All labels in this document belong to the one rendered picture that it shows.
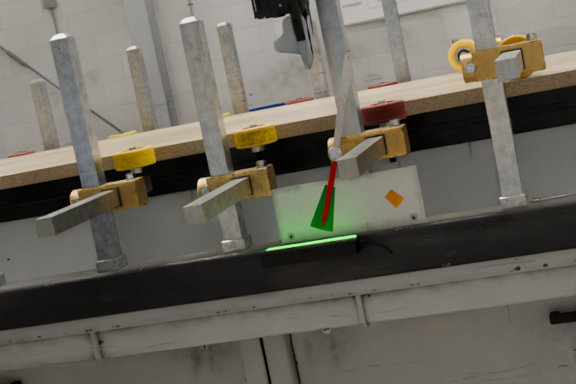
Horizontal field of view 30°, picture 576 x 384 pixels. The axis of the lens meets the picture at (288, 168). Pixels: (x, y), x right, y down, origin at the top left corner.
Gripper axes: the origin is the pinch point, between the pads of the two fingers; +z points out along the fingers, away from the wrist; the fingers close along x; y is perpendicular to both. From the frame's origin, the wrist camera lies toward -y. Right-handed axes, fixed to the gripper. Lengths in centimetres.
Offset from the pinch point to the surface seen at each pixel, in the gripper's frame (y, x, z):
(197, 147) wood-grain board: 31.0, -23.7, 12.4
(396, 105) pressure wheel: -10.1, -17.0, 11.0
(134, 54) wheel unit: 76, -115, -11
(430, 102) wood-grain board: -15.4, -23.7, 11.9
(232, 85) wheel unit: 49, -115, 3
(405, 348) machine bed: -1, -31, 60
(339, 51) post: -3.7, -6.1, -0.6
